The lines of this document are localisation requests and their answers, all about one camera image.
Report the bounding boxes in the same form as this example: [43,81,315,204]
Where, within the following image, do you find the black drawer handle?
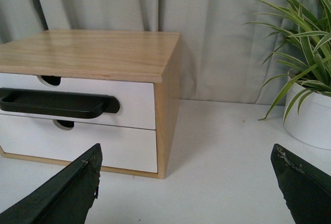
[1,87,120,119]

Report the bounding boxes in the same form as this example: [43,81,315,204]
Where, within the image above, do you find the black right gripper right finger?
[270,144,330,223]

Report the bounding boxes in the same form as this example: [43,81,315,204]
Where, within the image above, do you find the green spider plant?
[243,0,331,124]

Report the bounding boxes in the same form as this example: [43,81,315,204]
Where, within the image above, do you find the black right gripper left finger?
[1,143,102,223]

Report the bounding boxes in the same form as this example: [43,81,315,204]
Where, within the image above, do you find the white plant pot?
[283,82,330,150]

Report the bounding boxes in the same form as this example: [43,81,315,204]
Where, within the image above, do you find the white drawer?
[1,115,157,173]
[1,73,156,130]

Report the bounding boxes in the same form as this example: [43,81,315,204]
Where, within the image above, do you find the grey curtain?
[1,0,287,104]

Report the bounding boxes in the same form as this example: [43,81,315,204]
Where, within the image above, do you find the wooden drawer cabinet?
[1,29,182,178]

